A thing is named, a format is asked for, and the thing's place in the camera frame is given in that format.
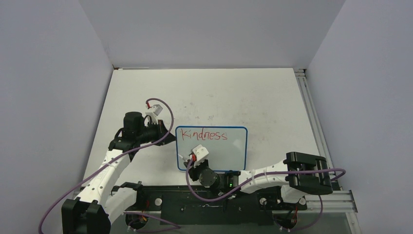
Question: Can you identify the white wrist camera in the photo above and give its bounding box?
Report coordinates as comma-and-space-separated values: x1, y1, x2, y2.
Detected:
191, 144, 209, 168
145, 104, 163, 124

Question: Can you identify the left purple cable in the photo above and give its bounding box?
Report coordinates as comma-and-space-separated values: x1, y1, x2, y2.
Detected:
38, 97, 175, 234

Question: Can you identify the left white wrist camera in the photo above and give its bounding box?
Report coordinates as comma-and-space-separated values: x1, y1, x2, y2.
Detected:
145, 104, 163, 124

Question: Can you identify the blue framed whiteboard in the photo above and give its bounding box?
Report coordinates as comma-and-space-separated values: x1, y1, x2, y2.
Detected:
175, 126, 248, 172

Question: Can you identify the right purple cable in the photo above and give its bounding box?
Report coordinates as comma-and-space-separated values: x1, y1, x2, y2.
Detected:
185, 158, 346, 203

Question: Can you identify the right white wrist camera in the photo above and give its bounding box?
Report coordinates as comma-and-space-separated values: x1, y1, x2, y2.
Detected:
191, 144, 209, 168

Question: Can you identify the purple cable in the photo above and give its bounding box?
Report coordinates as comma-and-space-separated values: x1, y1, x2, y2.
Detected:
38, 97, 175, 234
185, 158, 346, 203

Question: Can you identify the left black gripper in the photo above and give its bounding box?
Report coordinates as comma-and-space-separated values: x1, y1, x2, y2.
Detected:
136, 119, 176, 146

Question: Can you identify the aluminium frame rail right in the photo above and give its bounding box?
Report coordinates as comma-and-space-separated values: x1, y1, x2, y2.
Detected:
293, 68, 330, 159

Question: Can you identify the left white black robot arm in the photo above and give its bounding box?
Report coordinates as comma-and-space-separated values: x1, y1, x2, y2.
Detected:
61, 112, 176, 234

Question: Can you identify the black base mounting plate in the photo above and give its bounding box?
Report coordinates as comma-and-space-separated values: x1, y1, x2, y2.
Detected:
126, 185, 307, 226

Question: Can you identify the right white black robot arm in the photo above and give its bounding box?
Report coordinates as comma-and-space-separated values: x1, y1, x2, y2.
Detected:
182, 147, 336, 209

